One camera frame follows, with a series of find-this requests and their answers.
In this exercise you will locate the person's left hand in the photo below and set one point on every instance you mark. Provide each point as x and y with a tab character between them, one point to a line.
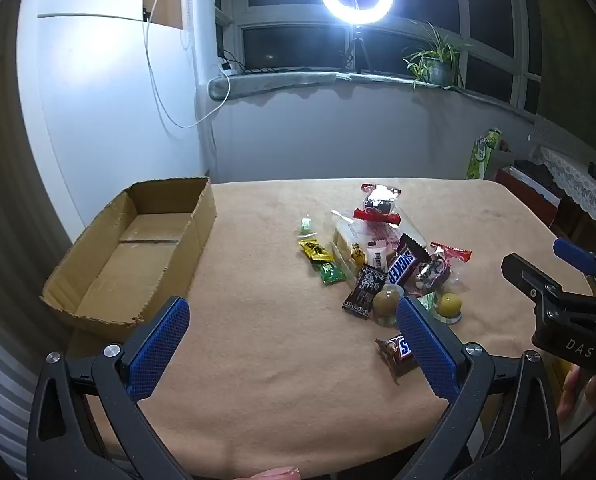
278	474

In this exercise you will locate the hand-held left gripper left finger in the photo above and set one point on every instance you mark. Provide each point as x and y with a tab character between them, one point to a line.
157	350

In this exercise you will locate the brown chocolate bar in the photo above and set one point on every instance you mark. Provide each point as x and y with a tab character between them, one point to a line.
403	262
398	352

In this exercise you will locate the white vertical pipe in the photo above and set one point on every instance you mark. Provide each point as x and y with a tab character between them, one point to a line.
200	35

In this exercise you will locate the window frame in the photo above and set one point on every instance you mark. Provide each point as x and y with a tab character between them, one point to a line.
298	30

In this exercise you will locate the light tripod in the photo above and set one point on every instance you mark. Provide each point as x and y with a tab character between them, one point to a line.
358	42

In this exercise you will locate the yellow jelly cup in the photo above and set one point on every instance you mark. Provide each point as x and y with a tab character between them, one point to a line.
449	305

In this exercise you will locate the green printed bag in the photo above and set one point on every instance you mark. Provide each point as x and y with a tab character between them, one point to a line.
480	157

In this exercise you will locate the green snack packet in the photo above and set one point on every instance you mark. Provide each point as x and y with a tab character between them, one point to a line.
331	272

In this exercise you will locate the red clear snack packet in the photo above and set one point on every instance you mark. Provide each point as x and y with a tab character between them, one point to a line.
435	272

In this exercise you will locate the white cabinet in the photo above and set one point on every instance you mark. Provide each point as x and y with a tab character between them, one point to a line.
102	110

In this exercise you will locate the dark green curtain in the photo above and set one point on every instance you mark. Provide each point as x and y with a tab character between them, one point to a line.
573	35

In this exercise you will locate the potted spider plant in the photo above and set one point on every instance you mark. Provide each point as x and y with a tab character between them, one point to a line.
438	67

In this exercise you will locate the lace covered side table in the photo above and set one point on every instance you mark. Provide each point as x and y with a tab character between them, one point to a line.
578	180

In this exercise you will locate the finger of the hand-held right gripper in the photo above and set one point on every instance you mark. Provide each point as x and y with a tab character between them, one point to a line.
573	255
520	270

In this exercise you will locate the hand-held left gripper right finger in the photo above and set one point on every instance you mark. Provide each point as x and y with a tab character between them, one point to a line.
425	345

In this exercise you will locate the grey windowsill padding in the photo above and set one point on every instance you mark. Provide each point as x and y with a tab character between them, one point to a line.
278	82

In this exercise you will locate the bagged sliced bread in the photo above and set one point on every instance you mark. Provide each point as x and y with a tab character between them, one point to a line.
350	237

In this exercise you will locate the brownish jelly cup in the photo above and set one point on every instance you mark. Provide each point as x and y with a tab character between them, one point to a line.
387	302

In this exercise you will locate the small green white candy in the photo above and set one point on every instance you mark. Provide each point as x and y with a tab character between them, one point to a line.
306	227
426	303

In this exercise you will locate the black patterned snack packet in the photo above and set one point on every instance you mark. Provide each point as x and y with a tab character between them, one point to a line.
365	292

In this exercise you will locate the cardboard box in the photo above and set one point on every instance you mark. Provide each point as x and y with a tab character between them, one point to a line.
127	255

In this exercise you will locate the white power strip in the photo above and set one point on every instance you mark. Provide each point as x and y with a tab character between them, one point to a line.
226	66

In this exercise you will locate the yellow snack packet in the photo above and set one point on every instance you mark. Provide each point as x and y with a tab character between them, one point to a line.
315	250

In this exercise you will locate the person's right hand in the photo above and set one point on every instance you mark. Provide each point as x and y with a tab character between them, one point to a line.
570	395

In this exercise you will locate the dark cloth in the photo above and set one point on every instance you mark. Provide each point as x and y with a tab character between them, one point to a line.
535	172

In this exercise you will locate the foil ball snack red wrapper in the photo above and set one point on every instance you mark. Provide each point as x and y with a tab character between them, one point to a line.
378	202

